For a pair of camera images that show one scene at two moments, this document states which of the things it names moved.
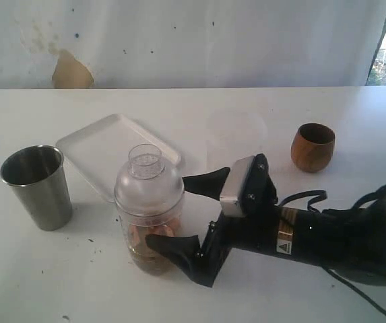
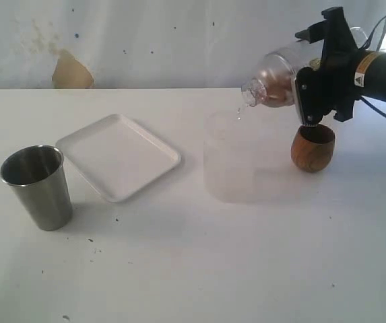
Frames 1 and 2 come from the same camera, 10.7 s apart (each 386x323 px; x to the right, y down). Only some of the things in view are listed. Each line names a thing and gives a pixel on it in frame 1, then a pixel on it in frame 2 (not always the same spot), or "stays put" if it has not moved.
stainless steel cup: (36, 175) stays put
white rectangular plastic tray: (101, 151) stays put
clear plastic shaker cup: (138, 227) -> (308, 55)
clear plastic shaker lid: (147, 188) -> (273, 83)
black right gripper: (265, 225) -> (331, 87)
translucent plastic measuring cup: (232, 134) stays put
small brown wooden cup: (312, 147) stays put
